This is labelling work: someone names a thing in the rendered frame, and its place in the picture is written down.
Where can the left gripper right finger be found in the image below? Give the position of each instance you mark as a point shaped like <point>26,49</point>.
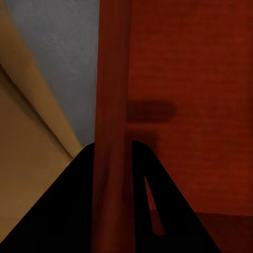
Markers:
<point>184,233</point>

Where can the storage box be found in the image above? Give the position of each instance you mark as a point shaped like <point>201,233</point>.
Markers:
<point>176,75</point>

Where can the door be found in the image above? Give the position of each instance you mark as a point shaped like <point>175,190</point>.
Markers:
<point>37,143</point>

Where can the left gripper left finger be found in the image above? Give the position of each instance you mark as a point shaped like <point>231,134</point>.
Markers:
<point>60,221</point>

